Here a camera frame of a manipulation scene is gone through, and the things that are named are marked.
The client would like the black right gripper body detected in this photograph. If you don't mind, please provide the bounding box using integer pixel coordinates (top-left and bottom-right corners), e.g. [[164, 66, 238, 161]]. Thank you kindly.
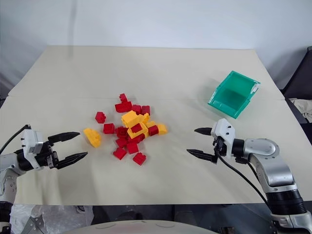
[[213, 136, 227, 157]]

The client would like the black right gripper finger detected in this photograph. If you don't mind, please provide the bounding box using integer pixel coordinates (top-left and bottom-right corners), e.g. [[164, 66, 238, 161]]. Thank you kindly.
[[186, 149, 218, 165], [194, 127, 215, 137]]

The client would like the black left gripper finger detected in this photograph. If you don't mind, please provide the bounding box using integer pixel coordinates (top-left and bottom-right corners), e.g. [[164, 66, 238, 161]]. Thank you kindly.
[[47, 132, 81, 144], [57, 152, 89, 170]]

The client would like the clear plastic bag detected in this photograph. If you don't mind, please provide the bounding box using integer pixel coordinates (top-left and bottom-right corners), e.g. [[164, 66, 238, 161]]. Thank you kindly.
[[9, 204, 95, 234]]

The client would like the green plastic bin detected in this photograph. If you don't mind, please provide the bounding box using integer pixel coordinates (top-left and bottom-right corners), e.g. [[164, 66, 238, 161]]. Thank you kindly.
[[207, 70, 262, 119]]

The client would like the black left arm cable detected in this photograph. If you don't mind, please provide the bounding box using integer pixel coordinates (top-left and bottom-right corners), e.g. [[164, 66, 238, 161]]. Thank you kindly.
[[0, 124, 31, 153]]

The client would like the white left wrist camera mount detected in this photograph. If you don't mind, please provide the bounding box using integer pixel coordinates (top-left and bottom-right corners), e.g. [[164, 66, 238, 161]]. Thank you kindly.
[[20, 129, 45, 169]]

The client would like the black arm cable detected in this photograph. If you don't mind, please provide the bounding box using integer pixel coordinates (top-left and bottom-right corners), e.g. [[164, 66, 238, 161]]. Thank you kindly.
[[0, 124, 31, 153], [215, 146, 270, 204]]

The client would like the large yellow toy block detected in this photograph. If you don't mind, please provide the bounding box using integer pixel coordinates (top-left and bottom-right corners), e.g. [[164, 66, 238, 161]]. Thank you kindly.
[[127, 121, 149, 139], [121, 110, 140, 128]]

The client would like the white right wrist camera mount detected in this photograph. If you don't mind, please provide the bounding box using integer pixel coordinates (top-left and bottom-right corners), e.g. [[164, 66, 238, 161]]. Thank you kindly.
[[210, 118, 237, 159]]

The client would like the yellow curved toy block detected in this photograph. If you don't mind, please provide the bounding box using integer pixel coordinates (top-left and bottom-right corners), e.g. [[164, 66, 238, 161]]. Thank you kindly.
[[82, 128, 102, 149], [156, 123, 169, 136]]

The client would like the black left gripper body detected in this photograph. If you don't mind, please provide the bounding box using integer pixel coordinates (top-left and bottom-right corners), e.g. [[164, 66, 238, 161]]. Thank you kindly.
[[36, 137, 59, 170]]

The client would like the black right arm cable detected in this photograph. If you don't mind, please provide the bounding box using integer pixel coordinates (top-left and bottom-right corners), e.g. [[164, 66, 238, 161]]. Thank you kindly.
[[215, 146, 270, 204]]

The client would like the dark chair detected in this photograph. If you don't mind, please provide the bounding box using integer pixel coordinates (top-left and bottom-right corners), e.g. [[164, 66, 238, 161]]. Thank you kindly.
[[280, 45, 312, 127]]

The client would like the beige crumpled cloth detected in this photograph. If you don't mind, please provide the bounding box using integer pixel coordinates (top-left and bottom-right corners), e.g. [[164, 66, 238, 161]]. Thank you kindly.
[[288, 97, 312, 123]]

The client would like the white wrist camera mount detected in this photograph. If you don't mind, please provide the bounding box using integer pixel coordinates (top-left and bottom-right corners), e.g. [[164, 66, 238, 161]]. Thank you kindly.
[[210, 118, 237, 159], [20, 129, 45, 169]]

